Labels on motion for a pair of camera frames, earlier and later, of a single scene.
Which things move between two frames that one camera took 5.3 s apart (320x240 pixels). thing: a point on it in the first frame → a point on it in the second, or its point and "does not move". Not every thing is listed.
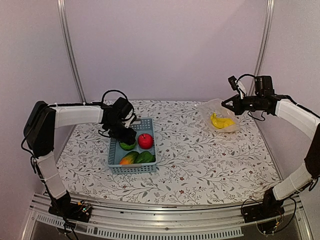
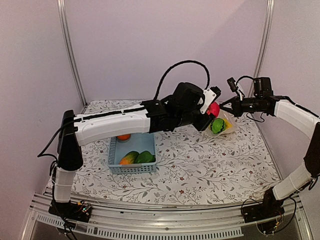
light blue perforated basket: x=116 y=153 does not move
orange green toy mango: x=129 y=158 does not move
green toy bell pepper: x=145 y=156 does not move
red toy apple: x=145 y=141 → x=213 y=108
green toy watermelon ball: x=127 y=147 → x=218 y=125
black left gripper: x=128 y=138 → x=204 y=124
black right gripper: x=237 y=108 does not move
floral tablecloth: x=194 y=163 does not move
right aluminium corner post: x=263 y=43 does not move
